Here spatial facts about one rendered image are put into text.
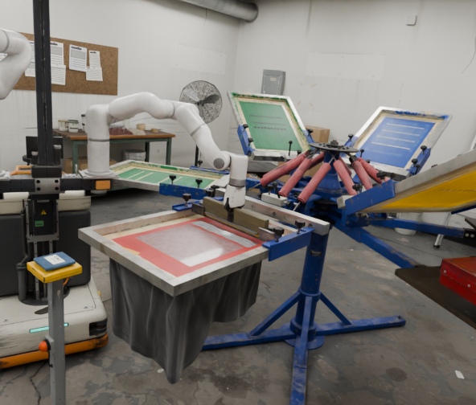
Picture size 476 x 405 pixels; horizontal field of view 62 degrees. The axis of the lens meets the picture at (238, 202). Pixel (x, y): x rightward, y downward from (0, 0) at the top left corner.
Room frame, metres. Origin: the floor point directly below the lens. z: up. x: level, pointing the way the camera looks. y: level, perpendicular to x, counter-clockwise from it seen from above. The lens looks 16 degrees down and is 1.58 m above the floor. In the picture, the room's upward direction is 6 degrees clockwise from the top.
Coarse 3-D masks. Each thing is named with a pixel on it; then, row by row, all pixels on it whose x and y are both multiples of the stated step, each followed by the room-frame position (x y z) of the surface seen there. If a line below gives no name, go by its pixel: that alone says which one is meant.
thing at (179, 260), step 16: (208, 240) 1.56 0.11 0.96; (224, 240) 1.58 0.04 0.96; (256, 240) 1.62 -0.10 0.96; (144, 256) 1.34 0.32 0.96; (160, 256) 1.35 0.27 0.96; (176, 256) 1.37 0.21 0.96; (192, 256) 1.38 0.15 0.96; (208, 256) 1.40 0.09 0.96; (224, 256) 1.42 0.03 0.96; (176, 272) 1.24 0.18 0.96
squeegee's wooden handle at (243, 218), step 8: (208, 200) 1.81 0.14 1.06; (216, 200) 1.80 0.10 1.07; (208, 208) 1.81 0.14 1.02; (216, 208) 1.77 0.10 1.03; (224, 216) 1.74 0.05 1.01; (240, 216) 1.68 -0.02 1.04; (248, 216) 1.65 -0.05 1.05; (256, 216) 1.63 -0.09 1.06; (240, 224) 1.67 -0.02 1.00; (248, 224) 1.65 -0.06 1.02; (256, 224) 1.62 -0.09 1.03; (264, 224) 1.59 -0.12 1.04
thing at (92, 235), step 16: (112, 224) 1.54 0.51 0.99; (128, 224) 1.59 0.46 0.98; (144, 224) 1.65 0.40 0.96; (272, 224) 1.77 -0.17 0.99; (96, 240) 1.36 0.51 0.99; (112, 256) 1.30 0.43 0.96; (128, 256) 1.25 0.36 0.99; (240, 256) 1.35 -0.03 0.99; (256, 256) 1.39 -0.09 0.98; (144, 272) 1.18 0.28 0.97; (160, 272) 1.16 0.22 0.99; (192, 272) 1.18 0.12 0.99; (208, 272) 1.20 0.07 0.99; (224, 272) 1.26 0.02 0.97; (160, 288) 1.12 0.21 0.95; (176, 288) 1.09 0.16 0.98; (192, 288) 1.14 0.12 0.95
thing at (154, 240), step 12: (156, 228) 1.64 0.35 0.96; (168, 228) 1.65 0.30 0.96; (180, 228) 1.67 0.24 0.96; (192, 228) 1.69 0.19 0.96; (228, 228) 1.74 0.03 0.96; (120, 240) 1.46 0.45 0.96; (132, 240) 1.48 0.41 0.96; (144, 240) 1.49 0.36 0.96; (156, 240) 1.50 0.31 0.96; (168, 240) 1.52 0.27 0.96; (180, 240) 1.53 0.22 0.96; (192, 240) 1.54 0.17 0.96; (144, 252) 1.37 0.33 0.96
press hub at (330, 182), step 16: (320, 144) 2.37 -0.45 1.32; (336, 144) 2.36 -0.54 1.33; (336, 160) 2.34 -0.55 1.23; (336, 176) 2.34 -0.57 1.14; (320, 192) 2.30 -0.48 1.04; (336, 192) 2.30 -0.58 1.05; (320, 208) 2.34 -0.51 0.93; (320, 240) 2.32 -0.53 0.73; (320, 256) 2.32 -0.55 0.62; (304, 272) 2.36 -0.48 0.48; (320, 272) 2.33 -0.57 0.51; (304, 288) 2.34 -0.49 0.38; (304, 304) 2.33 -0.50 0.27; (320, 336) 2.38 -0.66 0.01
